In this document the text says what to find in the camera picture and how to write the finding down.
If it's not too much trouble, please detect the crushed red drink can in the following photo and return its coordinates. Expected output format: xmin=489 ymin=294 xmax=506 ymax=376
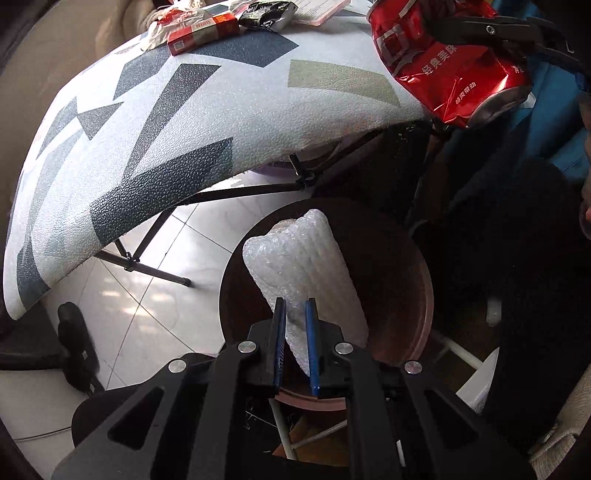
xmin=367 ymin=0 xmax=534 ymax=130

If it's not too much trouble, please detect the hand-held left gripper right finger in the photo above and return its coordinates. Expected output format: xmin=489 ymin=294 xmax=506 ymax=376
xmin=305 ymin=298 xmax=536 ymax=480

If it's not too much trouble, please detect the clear pink-edged pouch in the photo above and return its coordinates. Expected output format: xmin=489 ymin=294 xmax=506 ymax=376
xmin=291 ymin=0 xmax=352 ymax=26

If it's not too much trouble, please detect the black slipper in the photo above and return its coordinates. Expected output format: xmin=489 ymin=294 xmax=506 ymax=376
xmin=56 ymin=301 xmax=105 ymax=395

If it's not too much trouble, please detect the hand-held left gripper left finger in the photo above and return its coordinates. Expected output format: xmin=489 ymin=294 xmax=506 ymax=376
xmin=51 ymin=298 xmax=287 ymax=480

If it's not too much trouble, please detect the brown round bin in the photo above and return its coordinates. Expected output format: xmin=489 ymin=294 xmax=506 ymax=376
xmin=219 ymin=198 xmax=435 ymax=411

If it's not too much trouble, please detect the white plastic stool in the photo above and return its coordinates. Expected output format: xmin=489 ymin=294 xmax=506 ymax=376
xmin=434 ymin=295 xmax=504 ymax=414

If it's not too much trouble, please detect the black foil wrapper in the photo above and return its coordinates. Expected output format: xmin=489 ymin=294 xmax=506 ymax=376
xmin=238 ymin=0 xmax=298 ymax=34

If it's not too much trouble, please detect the red cigarette box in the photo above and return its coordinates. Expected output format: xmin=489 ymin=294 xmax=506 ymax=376
xmin=167 ymin=13 xmax=241 ymax=56

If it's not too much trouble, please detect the white foam net sleeve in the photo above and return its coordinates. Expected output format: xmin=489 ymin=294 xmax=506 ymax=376
xmin=242 ymin=209 xmax=370 ymax=377

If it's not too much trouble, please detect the beige fleece cushion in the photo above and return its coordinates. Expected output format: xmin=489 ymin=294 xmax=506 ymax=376
xmin=530 ymin=383 xmax=591 ymax=468

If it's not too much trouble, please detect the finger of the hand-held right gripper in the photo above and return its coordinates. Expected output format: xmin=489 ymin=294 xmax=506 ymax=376
xmin=427 ymin=14 xmax=546 ymax=49

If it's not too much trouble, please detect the blue curtain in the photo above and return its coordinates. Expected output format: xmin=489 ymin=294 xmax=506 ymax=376
xmin=499 ymin=60 xmax=591 ymax=185

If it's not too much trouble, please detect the clear red-printed plastic wrapper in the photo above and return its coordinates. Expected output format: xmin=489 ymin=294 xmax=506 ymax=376
xmin=139 ymin=4 xmax=218 ymax=54

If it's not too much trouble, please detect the geometric patterned folding table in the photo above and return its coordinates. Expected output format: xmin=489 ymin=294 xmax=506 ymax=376
xmin=2 ymin=0 xmax=430 ymax=321

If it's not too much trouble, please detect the person's right hand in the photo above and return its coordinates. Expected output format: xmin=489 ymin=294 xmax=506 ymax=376
xmin=579 ymin=175 xmax=591 ymax=241

